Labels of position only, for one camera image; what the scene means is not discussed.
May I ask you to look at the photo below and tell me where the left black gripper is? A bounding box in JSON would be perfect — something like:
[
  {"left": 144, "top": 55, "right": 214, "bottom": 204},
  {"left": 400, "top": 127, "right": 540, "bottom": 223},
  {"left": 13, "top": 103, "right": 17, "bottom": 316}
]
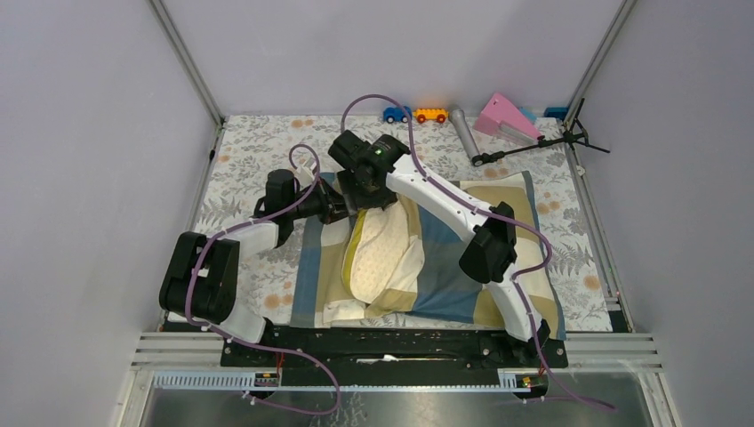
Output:
[{"left": 286, "top": 176, "right": 349, "bottom": 225}]

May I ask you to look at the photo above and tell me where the white textured pillow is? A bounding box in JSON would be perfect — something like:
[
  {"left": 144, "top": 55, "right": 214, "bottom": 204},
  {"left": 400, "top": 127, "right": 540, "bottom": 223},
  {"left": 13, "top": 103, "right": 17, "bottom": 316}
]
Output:
[{"left": 342, "top": 200, "right": 425, "bottom": 306}]

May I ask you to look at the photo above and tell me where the plaid blue beige pillowcase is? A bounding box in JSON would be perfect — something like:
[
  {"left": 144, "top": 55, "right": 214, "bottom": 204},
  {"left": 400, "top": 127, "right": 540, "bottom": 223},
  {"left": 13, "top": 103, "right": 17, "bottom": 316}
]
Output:
[{"left": 288, "top": 169, "right": 568, "bottom": 342}]

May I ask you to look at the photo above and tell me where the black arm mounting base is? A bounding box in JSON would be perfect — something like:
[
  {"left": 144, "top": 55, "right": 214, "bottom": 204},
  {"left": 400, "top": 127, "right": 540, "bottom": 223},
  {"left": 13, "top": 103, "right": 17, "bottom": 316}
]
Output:
[{"left": 221, "top": 325, "right": 568, "bottom": 387}]

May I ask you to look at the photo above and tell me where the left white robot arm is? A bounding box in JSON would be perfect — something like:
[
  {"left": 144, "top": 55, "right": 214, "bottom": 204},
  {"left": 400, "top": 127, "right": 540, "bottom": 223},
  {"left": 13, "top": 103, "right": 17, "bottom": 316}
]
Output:
[{"left": 158, "top": 169, "right": 352, "bottom": 366}]

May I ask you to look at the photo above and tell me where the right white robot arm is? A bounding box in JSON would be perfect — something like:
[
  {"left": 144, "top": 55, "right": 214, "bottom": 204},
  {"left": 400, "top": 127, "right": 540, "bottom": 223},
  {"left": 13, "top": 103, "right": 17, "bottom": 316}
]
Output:
[{"left": 328, "top": 130, "right": 552, "bottom": 367}]

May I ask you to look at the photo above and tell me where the blue toy car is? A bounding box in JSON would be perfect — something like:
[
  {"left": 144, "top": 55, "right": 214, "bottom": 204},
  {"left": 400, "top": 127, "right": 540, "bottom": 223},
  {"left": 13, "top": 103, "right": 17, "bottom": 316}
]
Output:
[{"left": 382, "top": 106, "right": 413, "bottom": 124}]

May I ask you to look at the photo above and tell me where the floral patterned table cloth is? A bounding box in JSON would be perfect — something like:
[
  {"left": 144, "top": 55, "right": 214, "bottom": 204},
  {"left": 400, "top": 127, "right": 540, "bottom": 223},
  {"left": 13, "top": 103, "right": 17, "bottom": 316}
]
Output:
[{"left": 194, "top": 116, "right": 613, "bottom": 332}]

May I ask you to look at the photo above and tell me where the orange toy car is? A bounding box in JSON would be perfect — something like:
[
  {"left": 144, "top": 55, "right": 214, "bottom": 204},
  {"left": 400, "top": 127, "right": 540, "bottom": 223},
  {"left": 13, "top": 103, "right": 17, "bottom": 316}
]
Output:
[{"left": 413, "top": 109, "right": 449, "bottom": 124}]

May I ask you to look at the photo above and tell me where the grey microphone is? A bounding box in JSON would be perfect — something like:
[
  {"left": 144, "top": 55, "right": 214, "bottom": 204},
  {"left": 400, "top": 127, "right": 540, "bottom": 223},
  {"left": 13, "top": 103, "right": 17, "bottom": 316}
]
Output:
[{"left": 449, "top": 107, "right": 482, "bottom": 166}]

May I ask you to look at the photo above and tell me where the pink wedge block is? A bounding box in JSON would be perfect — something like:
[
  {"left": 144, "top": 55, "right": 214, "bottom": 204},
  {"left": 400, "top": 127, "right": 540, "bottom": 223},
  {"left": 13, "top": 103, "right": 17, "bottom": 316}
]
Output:
[{"left": 473, "top": 93, "right": 542, "bottom": 146}]

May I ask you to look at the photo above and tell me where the blue block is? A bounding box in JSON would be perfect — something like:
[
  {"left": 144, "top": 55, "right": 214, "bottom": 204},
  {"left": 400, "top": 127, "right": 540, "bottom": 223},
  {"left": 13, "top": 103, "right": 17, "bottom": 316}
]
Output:
[{"left": 542, "top": 107, "right": 569, "bottom": 121}]

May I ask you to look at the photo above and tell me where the black small tripod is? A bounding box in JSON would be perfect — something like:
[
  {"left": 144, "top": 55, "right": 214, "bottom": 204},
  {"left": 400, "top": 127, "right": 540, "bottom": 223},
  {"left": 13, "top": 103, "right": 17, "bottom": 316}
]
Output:
[{"left": 470, "top": 97, "right": 611, "bottom": 167}]

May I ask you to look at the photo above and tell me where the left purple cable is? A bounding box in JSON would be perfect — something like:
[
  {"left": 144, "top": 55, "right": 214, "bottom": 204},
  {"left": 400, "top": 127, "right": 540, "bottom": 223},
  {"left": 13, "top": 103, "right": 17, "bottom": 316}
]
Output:
[{"left": 183, "top": 144, "right": 343, "bottom": 416}]

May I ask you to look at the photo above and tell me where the grey slotted cable duct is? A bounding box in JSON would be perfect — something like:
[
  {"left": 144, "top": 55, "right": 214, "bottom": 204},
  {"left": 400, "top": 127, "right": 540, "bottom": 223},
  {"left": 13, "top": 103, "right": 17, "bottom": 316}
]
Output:
[{"left": 153, "top": 369, "right": 534, "bottom": 394}]

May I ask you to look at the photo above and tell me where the aluminium rail front frame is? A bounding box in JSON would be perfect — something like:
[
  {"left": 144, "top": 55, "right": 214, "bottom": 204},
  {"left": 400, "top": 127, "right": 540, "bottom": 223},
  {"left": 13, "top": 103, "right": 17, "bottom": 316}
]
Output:
[{"left": 131, "top": 332, "right": 664, "bottom": 373}]

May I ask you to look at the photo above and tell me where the left aluminium frame post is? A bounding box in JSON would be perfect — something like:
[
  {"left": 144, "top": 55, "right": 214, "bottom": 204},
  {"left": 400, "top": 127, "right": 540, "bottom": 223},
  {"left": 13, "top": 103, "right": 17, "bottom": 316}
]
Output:
[{"left": 146, "top": 0, "right": 225, "bottom": 127}]

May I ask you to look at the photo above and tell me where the aluminium frame post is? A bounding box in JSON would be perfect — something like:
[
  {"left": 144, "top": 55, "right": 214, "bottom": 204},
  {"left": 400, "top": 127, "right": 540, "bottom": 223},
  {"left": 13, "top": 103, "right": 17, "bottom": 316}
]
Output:
[
  {"left": 146, "top": 0, "right": 225, "bottom": 127},
  {"left": 565, "top": 0, "right": 638, "bottom": 123}
]

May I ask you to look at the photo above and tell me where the right aluminium frame post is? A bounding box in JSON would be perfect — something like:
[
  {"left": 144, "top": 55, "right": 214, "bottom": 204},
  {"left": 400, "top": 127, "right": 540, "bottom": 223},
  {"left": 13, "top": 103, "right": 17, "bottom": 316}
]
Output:
[{"left": 565, "top": 0, "right": 638, "bottom": 123}]

